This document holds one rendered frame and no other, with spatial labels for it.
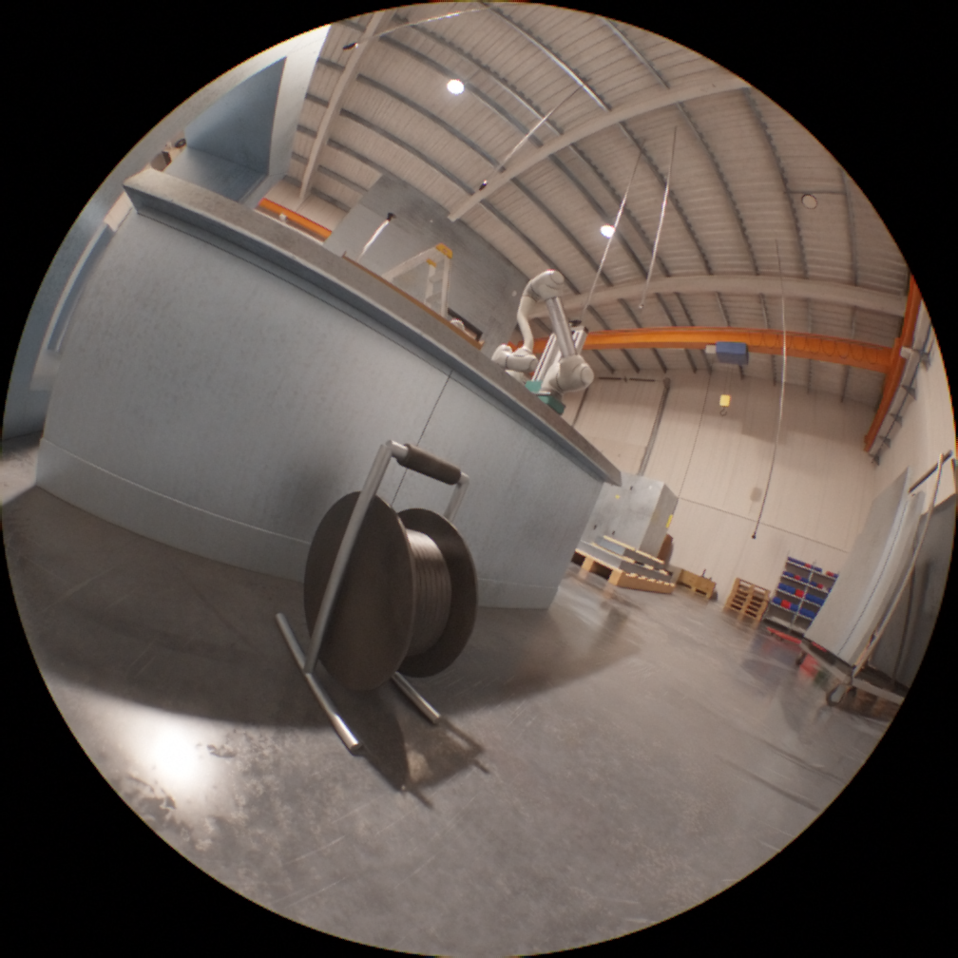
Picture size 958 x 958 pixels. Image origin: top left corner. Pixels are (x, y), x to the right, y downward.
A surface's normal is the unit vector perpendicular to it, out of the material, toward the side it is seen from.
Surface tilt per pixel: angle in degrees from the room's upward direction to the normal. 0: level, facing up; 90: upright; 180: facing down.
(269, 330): 90
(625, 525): 90
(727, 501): 90
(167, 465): 90
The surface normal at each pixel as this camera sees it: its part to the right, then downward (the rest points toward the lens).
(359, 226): 0.55, 0.22
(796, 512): -0.73, -0.33
